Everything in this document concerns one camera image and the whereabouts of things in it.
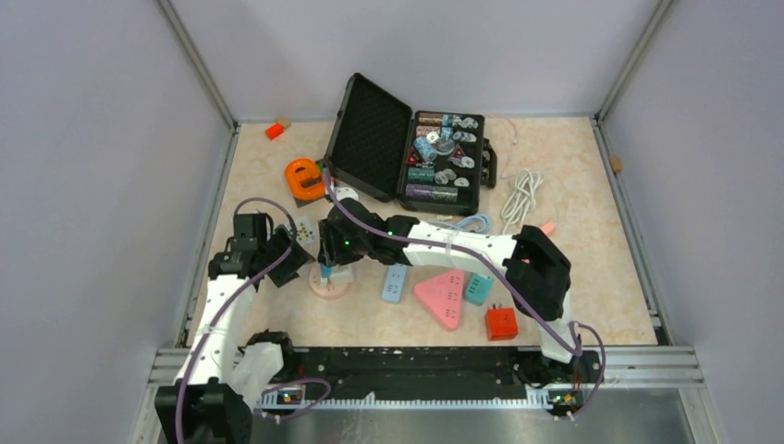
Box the light blue power strip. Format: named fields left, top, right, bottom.
left=381, top=264, right=408, bottom=304

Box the pink triangular power strip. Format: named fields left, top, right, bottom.
left=412, top=269, right=465, bottom=331

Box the teal power strip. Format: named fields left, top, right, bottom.
left=463, top=274, right=494, bottom=306

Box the red cube socket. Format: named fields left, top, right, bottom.
left=484, top=304, right=519, bottom=341

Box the small pink plug adapter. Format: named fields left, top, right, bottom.
left=540, top=221, right=556, bottom=236

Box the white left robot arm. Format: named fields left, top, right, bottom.
left=154, top=214, right=313, bottom=443

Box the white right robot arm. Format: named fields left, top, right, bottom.
left=318, top=188, right=582, bottom=381

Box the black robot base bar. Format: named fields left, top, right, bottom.
left=272, top=346, right=601, bottom=401

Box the white cube socket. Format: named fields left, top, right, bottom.
left=316, top=265, right=355, bottom=288

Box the pink round plug base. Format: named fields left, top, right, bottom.
left=308, top=268, right=350, bottom=301

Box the orange tape dispenser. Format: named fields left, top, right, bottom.
left=284, top=158, right=326, bottom=202

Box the small red block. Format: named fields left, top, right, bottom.
left=264, top=123, right=287, bottom=141

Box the black open carrying case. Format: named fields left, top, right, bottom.
left=324, top=73, right=497, bottom=216

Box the small wooden block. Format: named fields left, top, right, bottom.
left=276, top=117, right=291, bottom=129

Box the light blue cable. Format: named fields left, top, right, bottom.
left=437, top=213, right=493, bottom=235

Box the white coiled cable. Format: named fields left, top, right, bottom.
left=498, top=169, right=546, bottom=234

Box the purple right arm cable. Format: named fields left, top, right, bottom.
left=323, top=168, right=607, bottom=421

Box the wooden block on rail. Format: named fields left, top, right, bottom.
left=608, top=155, right=623, bottom=174

